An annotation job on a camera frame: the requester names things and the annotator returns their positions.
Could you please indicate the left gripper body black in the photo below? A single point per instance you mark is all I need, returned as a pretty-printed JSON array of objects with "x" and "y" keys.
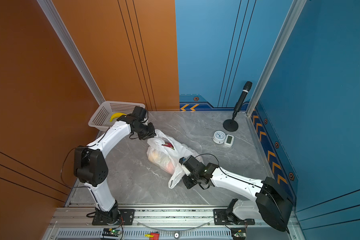
[{"x": 146, "y": 132}]

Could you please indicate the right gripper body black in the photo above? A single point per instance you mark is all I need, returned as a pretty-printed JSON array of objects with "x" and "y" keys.
[{"x": 196, "y": 177}]

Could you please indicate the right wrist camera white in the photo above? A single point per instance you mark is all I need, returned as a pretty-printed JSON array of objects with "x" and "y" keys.
[{"x": 181, "y": 161}]

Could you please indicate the green circuit board left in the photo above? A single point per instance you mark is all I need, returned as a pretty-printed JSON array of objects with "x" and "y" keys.
[{"x": 111, "y": 234}]

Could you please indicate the white plastic bag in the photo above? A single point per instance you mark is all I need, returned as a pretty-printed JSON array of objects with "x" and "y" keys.
[{"x": 157, "y": 154}]

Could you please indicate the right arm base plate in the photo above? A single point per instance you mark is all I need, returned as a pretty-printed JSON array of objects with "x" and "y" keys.
[{"x": 224, "y": 217}]

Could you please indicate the black microphone on stand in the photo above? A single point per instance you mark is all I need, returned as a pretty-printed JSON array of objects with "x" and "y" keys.
[{"x": 230, "y": 124}]

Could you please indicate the round white clock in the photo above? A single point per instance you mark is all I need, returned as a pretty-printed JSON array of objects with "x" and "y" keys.
[{"x": 219, "y": 137}]

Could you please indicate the circuit board right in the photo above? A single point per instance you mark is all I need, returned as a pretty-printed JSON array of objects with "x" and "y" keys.
[{"x": 240, "y": 235}]

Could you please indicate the red yellow button box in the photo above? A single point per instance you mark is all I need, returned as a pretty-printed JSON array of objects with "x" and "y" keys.
[{"x": 152, "y": 236}]

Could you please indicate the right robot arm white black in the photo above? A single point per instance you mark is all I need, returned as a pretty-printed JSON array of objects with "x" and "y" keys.
[{"x": 264, "y": 199}]

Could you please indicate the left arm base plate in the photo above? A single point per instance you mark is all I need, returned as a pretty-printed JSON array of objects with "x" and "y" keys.
[{"x": 123, "y": 217}]

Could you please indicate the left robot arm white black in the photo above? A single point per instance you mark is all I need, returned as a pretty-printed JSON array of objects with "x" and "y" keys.
[{"x": 90, "y": 165}]

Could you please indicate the aluminium front rail frame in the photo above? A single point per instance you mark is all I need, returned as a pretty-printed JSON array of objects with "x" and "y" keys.
[{"x": 172, "y": 222}]

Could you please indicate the small white digital timer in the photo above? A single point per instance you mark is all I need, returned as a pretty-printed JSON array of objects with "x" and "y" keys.
[{"x": 229, "y": 141}]

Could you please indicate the yellow banana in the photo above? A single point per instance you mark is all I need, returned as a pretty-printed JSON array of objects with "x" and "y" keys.
[{"x": 115, "y": 116}]

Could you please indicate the red dragon fruit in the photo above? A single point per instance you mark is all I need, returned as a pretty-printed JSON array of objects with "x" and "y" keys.
[{"x": 168, "y": 145}]

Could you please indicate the white plastic basket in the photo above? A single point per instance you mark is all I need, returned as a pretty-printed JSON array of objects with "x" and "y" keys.
[{"x": 101, "y": 119}]

